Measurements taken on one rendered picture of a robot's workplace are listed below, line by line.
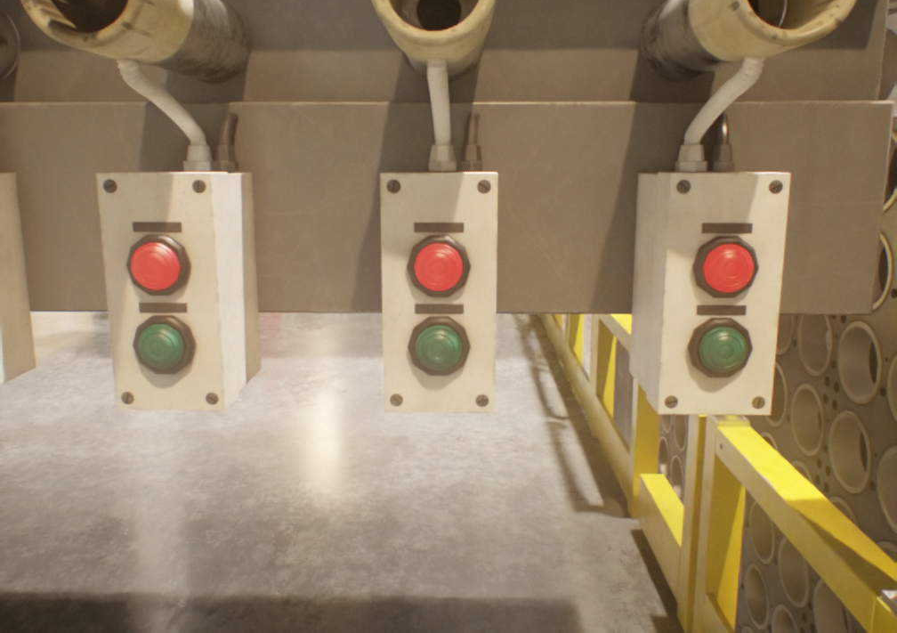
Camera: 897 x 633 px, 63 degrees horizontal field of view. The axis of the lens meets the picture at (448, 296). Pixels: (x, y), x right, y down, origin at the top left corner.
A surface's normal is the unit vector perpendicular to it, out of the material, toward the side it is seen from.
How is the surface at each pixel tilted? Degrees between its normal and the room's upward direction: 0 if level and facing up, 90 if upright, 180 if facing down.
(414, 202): 90
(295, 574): 0
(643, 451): 90
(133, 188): 90
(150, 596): 0
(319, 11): 90
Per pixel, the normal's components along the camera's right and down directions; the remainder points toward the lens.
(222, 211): 1.00, 0.00
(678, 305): -0.02, 0.18
